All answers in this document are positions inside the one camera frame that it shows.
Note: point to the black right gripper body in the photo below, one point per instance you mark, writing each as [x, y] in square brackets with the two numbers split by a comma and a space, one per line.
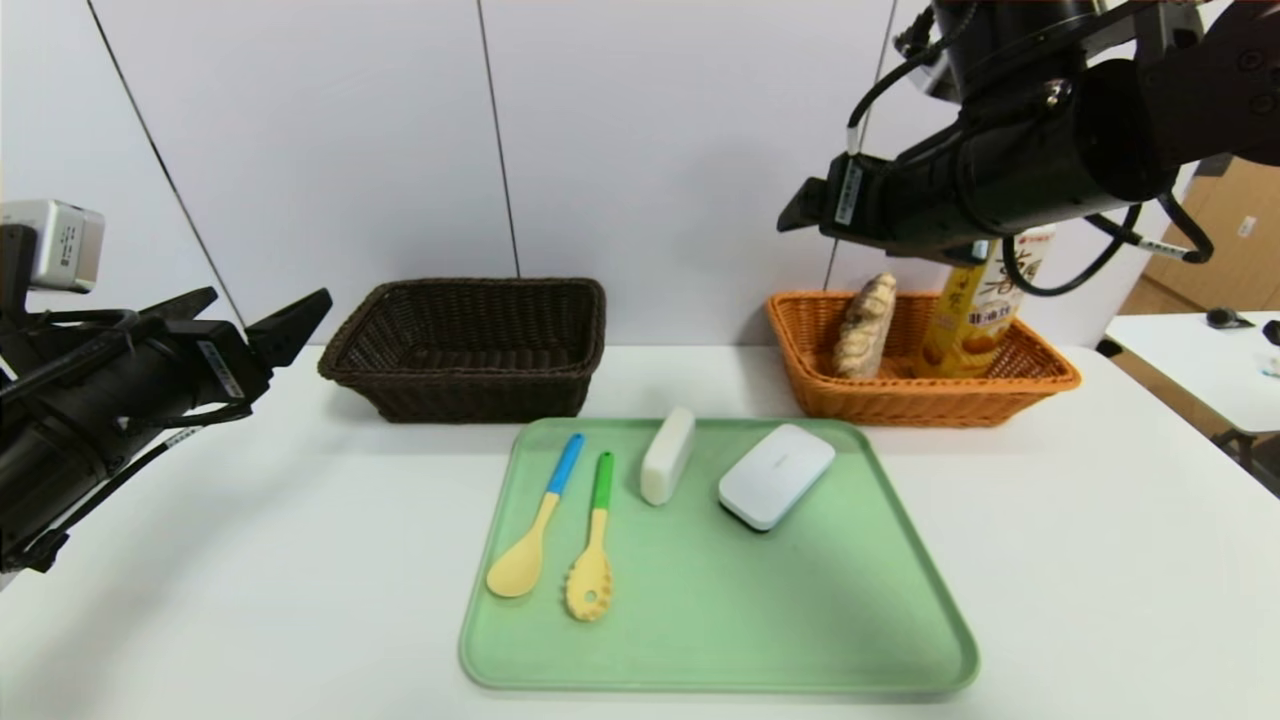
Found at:
[849, 196]

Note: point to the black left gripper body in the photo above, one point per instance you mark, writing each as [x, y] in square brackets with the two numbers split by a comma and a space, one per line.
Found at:
[222, 366]

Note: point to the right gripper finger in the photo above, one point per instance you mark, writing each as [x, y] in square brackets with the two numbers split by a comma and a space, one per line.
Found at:
[808, 210]

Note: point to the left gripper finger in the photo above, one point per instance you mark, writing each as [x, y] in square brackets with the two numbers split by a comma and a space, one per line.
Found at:
[290, 330]
[180, 306]

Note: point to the striped brown bread loaf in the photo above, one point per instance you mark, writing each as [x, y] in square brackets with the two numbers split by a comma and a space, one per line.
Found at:
[865, 330]

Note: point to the yellow hexagonal snack box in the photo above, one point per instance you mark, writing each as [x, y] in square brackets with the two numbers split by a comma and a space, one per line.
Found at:
[975, 320]

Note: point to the white whiteboard eraser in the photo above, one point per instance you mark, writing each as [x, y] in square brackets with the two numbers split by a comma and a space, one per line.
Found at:
[775, 470]

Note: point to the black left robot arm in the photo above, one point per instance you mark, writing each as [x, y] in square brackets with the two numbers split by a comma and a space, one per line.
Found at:
[60, 440]

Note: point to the dark brown wicker basket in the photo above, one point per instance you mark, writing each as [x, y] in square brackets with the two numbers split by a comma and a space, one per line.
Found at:
[470, 395]

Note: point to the orange wicker basket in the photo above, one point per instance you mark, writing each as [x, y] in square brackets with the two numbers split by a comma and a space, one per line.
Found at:
[900, 400]

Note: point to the small white rectangular block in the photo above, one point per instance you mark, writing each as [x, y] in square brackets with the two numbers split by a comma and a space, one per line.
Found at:
[665, 460]

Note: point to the white side table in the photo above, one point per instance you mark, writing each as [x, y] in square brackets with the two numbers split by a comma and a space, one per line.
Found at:
[1180, 360]

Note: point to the small black table object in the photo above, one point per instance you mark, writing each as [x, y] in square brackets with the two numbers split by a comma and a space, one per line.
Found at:
[1225, 319]

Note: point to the light wooden cabinet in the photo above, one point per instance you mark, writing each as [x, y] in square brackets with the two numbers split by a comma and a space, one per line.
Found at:
[1245, 270]

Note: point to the light green plastic tray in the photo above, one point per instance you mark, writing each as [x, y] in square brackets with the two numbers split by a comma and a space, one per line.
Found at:
[700, 640]

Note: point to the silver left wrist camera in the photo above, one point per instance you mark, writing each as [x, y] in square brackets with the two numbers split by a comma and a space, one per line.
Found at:
[60, 245]

